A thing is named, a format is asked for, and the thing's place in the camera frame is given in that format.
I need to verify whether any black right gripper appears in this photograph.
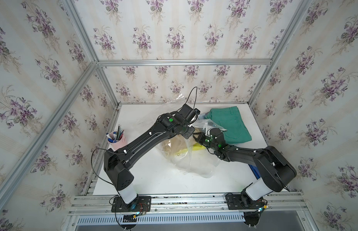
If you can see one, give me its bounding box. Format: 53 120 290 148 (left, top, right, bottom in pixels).
191 132 218 152

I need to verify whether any beige garment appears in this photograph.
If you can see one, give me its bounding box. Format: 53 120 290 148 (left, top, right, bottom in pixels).
161 135 197 156

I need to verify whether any clear plastic vacuum bag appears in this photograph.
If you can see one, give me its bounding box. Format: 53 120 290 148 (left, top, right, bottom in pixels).
129 93 229 178

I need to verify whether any green garment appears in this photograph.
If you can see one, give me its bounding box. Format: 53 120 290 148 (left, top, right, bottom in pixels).
205 106 252 144

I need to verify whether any light blue garment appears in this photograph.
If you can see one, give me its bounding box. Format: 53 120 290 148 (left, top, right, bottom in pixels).
198 113 208 120

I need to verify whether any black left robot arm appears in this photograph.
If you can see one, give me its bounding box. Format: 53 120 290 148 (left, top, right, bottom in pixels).
104 104 200 207

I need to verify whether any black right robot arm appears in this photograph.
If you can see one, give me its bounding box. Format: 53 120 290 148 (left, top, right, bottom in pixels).
193 129 297 209

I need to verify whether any yellow folded garment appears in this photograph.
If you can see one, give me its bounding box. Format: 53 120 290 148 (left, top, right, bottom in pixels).
174 143 205 156

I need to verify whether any pink pen cup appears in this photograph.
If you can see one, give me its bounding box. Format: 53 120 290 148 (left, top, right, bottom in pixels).
106 124 127 151

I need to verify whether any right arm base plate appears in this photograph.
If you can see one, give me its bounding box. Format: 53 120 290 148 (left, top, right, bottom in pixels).
225 192 267 212

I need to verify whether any white slotted cable duct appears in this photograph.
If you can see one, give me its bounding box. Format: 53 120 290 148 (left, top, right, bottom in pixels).
77 212 245 226

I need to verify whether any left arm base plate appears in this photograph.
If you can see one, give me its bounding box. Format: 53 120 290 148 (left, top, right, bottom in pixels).
111 196 152 213

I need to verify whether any aluminium mounting rail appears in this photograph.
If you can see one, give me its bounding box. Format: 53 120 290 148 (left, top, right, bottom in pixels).
67 192 269 216

